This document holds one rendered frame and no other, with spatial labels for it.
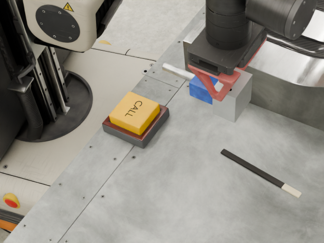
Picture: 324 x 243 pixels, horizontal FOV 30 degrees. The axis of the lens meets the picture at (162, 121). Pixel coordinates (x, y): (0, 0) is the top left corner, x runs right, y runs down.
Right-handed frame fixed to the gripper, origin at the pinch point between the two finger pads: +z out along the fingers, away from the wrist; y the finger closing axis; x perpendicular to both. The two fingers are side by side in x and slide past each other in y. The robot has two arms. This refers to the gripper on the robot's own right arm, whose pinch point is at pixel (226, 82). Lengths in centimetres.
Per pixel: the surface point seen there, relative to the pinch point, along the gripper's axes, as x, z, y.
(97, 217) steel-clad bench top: 10.0, 15.3, -20.3
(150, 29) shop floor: 80, 99, 89
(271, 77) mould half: -2.5, 7.1, 10.1
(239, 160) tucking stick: -3.4, 14.5, -1.4
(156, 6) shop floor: 85, 99, 102
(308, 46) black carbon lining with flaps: -4.6, 7.1, 19.0
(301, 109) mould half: -8.0, 11.5, 10.1
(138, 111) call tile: 14.1, 11.9, -2.8
